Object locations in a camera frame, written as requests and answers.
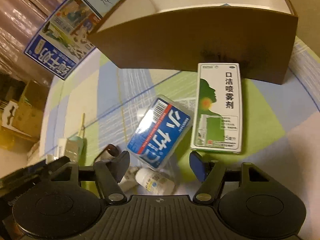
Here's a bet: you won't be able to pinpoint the green white spray medicine box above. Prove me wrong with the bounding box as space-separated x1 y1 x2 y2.
190 63 242 153

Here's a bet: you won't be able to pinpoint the blue Japanese tablet case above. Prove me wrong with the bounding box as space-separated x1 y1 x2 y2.
127 95 194 171

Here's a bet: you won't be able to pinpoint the white charger plug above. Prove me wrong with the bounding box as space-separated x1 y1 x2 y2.
118 166 139 192

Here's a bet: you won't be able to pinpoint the brown glass spray bottle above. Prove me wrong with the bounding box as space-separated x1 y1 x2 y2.
93 144 119 163

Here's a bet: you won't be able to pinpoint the green handheld mini fan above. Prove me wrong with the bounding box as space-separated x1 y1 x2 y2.
64 113 85 162

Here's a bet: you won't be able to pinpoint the white pill bottle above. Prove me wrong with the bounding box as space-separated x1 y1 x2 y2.
135 168 175 196

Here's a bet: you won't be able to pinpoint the cardboard boxes on floor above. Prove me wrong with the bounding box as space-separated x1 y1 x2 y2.
1 74 49 152

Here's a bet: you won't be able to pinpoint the dark blue milk carton box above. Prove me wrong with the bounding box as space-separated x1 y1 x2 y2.
24 0 100 80

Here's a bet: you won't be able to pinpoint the brown cardboard storage box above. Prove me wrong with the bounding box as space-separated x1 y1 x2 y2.
88 0 298 84

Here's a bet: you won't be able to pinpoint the pink curtain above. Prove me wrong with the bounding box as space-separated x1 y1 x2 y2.
1 0 64 86

